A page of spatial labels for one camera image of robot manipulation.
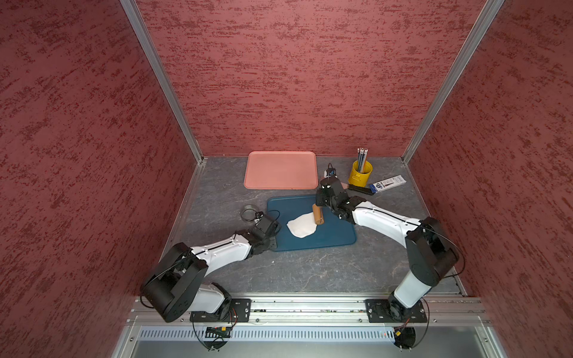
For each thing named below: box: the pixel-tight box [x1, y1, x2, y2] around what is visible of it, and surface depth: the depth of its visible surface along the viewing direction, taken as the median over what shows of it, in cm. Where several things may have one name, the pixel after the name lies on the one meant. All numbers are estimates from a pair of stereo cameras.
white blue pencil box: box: [370, 174, 407, 194], surface depth 112 cm
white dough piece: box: [286, 211, 318, 238], surface depth 96 cm
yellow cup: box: [348, 159, 374, 188], surface depth 106 cm
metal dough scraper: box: [347, 184, 376, 196], surface depth 109 cm
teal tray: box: [267, 194, 357, 252], surface depth 94 cm
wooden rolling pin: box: [311, 202, 324, 225], surface depth 94 cm
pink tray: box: [243, 150, 319, 191], surface depth 121 cm
